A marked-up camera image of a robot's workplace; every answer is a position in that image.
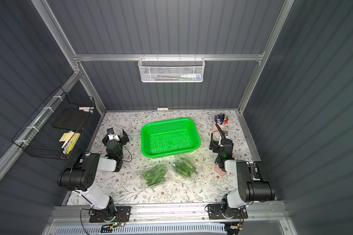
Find clear pepper container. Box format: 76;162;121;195
140;163;169;188
172;157;198;178

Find green plastic basket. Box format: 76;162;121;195
141;118;201;159

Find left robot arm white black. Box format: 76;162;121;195
57;128;129;222

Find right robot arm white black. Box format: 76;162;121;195
208;123;276;218

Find pink case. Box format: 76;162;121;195
214;165;226;177

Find pink pen cup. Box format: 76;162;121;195
211;113;229;137

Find black notebook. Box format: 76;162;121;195
52;108;92;132

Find yellow sticky notes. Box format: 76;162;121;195
59;132;75;142

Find black wire wall basket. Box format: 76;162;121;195
12;87;96;160

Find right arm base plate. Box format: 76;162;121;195
205;203;248;220

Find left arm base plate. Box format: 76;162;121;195
89;206;132;223

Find white wire wall basket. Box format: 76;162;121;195
138;56;206;83

